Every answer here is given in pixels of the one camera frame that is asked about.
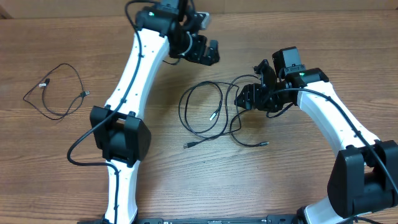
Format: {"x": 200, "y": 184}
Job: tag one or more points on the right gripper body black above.
{"x": 262, "y": 98}

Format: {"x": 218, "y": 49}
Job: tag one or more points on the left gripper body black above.
{"x": 194, "y": 53}

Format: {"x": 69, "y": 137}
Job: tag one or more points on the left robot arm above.
{"x": 161, "y": 29}

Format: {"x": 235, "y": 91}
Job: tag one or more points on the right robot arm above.
{"x": 364, "y": 176}

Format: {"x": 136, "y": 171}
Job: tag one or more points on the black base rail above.
{"x": 269, "y": 219}

